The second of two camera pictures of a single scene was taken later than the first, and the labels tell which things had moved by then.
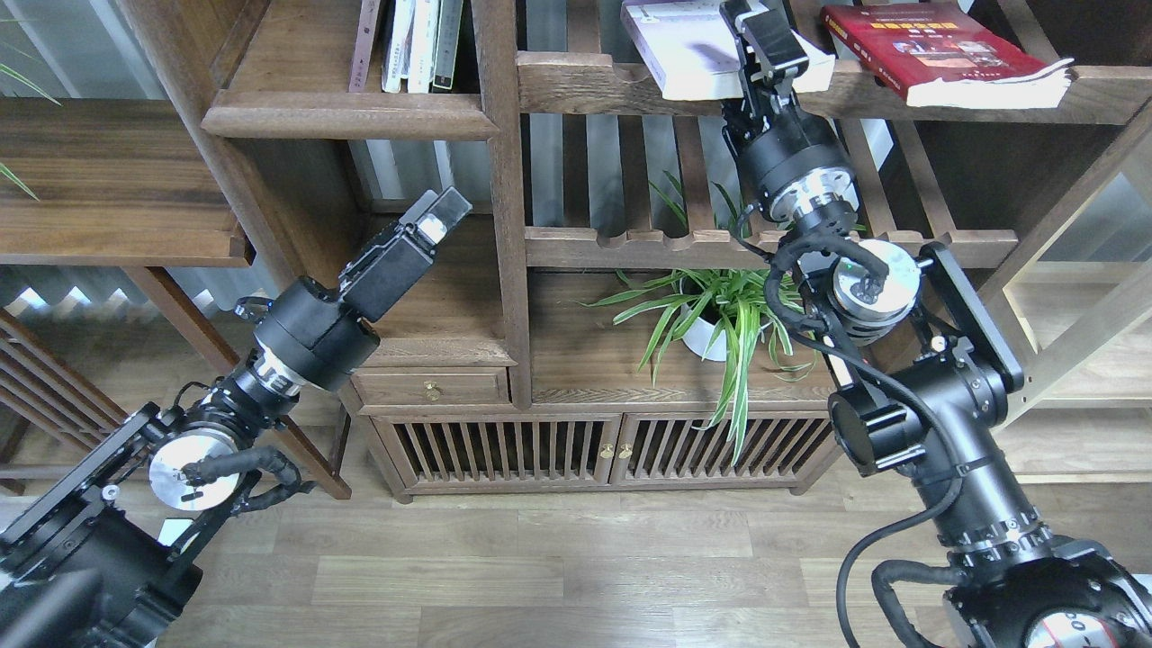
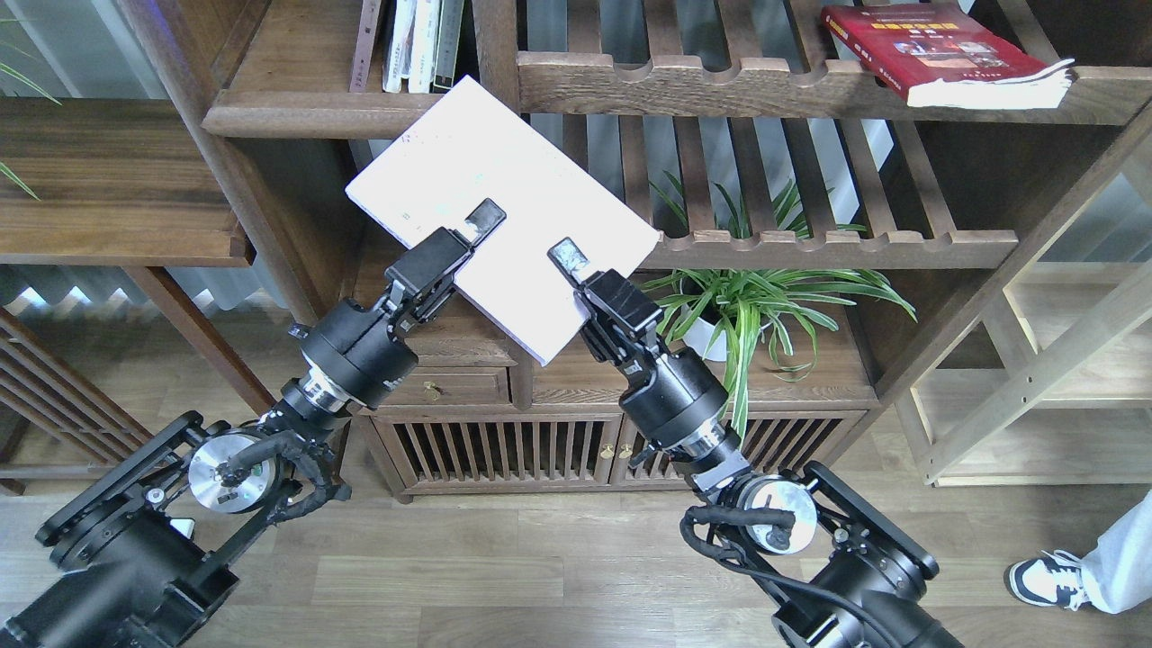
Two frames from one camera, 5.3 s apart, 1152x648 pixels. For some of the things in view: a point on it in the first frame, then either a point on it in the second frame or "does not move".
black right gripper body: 794,166 → 674,400
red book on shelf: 940,55 does not move
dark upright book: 450,12 does not move
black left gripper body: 324,335 → 357,352
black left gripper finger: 434,215 → 482,221
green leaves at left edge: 36,86 does not move
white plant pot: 705,339 does not move
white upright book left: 397,59 does not move
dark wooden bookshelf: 630,339 does not move
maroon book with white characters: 365,29 does not move
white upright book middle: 423,45 does not move
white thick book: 692,50 → 469,147
